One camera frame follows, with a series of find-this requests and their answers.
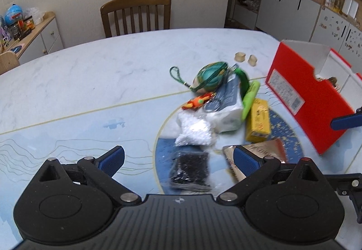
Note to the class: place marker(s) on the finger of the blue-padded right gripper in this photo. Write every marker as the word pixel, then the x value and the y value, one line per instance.
pixel 348 121

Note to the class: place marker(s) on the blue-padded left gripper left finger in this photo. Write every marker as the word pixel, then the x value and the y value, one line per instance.
pixel 98 173

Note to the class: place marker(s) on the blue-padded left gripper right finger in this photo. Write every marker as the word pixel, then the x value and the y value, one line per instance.
pixel 257 171

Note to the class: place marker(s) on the yellow small box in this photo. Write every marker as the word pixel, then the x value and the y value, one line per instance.
pixel 258 126

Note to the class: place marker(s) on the red and white cardboard box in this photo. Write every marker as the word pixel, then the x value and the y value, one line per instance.
pixel 316 84

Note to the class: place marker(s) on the blue-grey tissue pack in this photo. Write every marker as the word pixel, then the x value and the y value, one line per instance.
pixel 224 111

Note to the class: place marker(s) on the black beads bag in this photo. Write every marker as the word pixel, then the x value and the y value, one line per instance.
pixel 190 171

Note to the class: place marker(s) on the white beads bag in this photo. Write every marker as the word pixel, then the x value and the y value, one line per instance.
pixel 195 130

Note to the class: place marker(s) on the green round embroidered pouch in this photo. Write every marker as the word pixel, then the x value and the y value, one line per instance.
pixel 209 78

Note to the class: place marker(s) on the small wooden chair back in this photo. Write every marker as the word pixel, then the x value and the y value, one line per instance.
pixel 8 61

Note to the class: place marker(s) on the white sideboard with wood top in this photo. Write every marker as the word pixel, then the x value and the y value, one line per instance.
pixel 44 39

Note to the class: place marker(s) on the wooden slat-back chair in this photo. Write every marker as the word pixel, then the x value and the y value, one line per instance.
pixel 135 16

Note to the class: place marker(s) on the blue globe toy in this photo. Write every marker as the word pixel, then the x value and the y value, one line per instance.
pixel 13 15

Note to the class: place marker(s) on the orange toy keychain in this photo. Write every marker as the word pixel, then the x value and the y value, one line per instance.
pixel 198 102

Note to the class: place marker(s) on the white wall cabinet unit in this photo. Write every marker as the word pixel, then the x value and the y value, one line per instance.
pixel 308 4

